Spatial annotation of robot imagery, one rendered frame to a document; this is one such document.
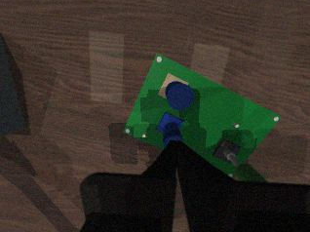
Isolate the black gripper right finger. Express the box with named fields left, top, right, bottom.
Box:
left=176, top=140, right=310, bottom=232

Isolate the green circuit board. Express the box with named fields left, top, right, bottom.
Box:
left=123, top=53, right=282, bottom=182

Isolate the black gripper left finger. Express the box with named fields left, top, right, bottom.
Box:
left=80, top=140, right=177, bottom=232

